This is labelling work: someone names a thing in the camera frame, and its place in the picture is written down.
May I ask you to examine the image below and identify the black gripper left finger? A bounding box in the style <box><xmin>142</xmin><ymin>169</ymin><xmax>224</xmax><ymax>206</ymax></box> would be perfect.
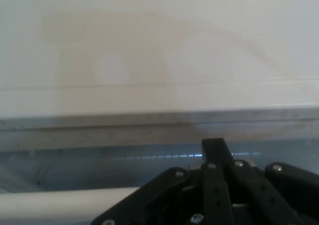
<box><xmin>91</xmin><ymin>137</ymin><xmax>234</xmax><ymax>225</ymax></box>

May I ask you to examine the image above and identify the white oven door handle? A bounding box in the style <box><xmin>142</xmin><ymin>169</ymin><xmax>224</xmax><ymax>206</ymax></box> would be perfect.
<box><xmin>0</xmin><ymin>187</ymin><xmax>141</xmax><ymax>222</ymax></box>

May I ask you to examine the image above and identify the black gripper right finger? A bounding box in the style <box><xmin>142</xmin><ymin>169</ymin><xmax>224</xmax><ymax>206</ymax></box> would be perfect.
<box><xmin>216</xmin><ymin>137</ymin><xmax>319</xmax><ymax>225</ymax></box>

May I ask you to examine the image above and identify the white toaster oven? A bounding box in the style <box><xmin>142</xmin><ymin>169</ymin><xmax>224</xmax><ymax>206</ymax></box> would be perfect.
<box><xmin>0</xmin><ymin>0</ymin><xmax>319</xmax><ymax>225</ymax></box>

